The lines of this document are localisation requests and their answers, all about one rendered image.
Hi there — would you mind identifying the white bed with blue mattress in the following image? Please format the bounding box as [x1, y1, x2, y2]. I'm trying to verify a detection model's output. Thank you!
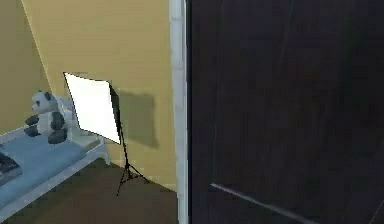
[0, 96, 112, 224]

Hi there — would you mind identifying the white softbox lamp on tripod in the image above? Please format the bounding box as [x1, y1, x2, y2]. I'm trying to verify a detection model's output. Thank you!
[62, 71, 151, 197]

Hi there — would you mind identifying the black and white panda toy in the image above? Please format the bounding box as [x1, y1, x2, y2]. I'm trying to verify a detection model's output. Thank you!
[23, 89, 69, 145]

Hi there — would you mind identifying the dark patterned pillow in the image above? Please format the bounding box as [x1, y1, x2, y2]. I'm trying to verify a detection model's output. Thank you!
[0, 151, 24, 188]

